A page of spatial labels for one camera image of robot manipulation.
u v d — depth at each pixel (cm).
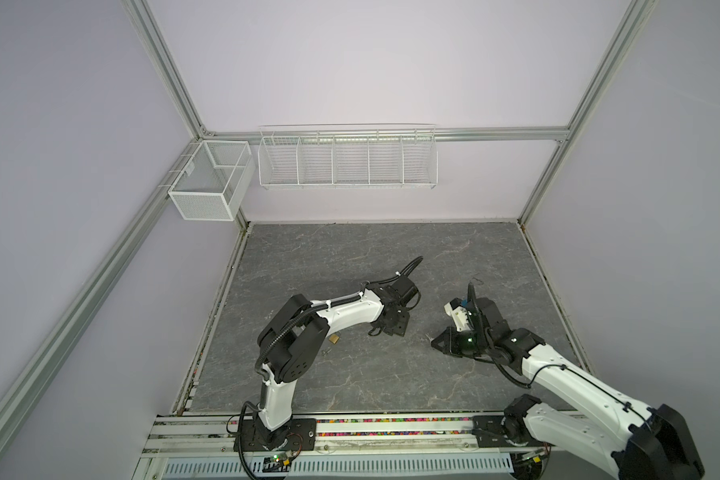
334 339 89
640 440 40
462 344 71
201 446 74
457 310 76
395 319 79
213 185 96
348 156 99
